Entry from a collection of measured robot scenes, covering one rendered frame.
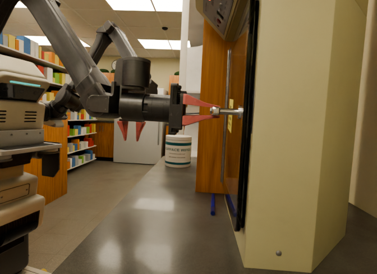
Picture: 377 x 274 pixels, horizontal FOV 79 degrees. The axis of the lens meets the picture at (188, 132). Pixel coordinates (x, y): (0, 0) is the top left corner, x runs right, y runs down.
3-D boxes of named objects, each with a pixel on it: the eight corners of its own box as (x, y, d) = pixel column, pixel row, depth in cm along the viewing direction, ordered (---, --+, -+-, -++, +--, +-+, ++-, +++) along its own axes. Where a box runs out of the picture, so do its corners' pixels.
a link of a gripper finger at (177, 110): (221, 95, 43) (173, 92, 44) (219, 132, 44) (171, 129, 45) (220, 96, 50) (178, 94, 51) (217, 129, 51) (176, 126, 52)
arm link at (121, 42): (118, 42, 114) (101, 26, 106) (126, 33, 113) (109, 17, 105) (146, 91, 88) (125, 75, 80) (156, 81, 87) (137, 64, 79)
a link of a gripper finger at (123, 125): (136, 142, 81) (136, 115, 81) (115, 141, 82) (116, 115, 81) (140, 140, 88) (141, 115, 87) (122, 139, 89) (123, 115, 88)
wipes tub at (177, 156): (191, 163, 121) (192, 135, 120) (189, 168, 108) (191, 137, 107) (166, 161, 122) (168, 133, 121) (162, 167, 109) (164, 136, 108)
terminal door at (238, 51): (224, 183, 69) (232, 48, 66) (239, 236, 39) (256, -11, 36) (221, 183, 69) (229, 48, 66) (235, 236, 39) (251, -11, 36)
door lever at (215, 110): (233, 118, 50) (234, 106, 50) (240, 119, 40) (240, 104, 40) (208, 117, 50) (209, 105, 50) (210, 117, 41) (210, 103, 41)
